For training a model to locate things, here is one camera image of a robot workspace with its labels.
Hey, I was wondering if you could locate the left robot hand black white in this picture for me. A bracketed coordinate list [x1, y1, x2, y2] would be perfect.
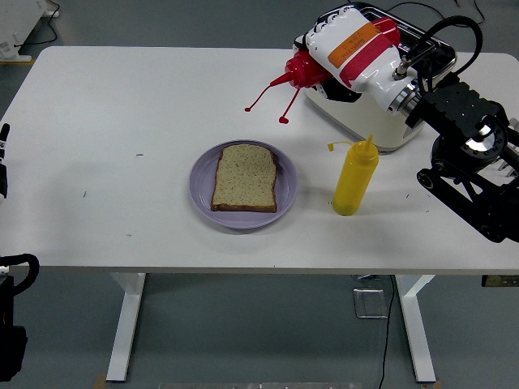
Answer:
[0, 123, 11, 199]

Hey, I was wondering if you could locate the red squeeze bottle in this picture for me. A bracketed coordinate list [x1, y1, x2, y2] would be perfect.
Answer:
[244, 16, 402, 123]

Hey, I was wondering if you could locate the slice of bread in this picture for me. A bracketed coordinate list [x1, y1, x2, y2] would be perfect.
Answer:
[210, 143, 280, 213]

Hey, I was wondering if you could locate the white equipment housing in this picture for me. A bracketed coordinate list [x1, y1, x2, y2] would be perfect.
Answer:
[0, 0, 62, 64]

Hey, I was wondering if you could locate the white table leg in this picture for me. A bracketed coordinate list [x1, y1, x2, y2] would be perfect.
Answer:
[395, 274, 438, 384]
[105, 272, 147, 383]

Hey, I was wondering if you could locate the purple round plate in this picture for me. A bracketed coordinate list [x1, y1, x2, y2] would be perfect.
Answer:
[188, 139, 300, 231]

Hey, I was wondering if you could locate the yellow squeeze bottle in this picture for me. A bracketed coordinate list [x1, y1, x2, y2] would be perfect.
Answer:
[326, 134, 380, 217]

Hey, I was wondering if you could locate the cream and chrome toaster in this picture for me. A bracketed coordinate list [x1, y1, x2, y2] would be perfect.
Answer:
[303, 2, 457, 154]

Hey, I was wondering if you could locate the clear floor plate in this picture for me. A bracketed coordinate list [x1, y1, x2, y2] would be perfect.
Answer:
[352, 287, 389, 319]

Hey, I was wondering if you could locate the black table control panel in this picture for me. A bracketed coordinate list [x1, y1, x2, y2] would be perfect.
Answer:
[481, 274, 519, 288]

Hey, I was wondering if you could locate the thin black floor cable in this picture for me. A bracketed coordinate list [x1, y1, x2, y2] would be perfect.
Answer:
[14, 0, 60, 49]

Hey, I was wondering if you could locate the black cable under table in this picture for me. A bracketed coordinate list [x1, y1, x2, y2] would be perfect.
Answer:
[379, 275, 397, 389]

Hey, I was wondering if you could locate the black toaster power cord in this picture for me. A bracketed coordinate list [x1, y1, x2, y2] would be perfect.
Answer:
[380, 0, 486, 28]

